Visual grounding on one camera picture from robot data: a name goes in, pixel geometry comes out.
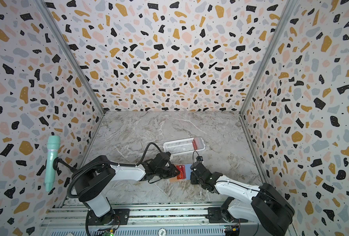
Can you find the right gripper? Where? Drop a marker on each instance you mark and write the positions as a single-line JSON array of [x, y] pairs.
[[193, 176]]

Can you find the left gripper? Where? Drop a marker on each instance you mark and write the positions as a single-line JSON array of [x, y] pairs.
[[175, 171]]

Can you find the red VIP card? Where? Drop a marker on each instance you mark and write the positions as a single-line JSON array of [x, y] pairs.
[[182, 173]]

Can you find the tan leather card holder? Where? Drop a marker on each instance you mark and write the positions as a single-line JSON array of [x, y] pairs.
[[188, 174]]

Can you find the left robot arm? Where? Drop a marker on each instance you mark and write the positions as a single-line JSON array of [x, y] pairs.
[[88, 182]]

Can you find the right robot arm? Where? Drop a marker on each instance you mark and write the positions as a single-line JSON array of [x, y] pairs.
[[260, 204]]

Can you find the red card stack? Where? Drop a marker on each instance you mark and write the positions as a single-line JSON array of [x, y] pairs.
[[198, 144]]

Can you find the white plastic basket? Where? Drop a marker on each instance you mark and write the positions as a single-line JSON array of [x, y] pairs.
[[180, 147]]

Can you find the mint green microphone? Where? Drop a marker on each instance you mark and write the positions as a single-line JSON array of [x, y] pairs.
[[53, 145]]

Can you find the aluminium mounting rail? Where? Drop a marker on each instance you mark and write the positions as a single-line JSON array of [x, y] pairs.
[[171, 219]]

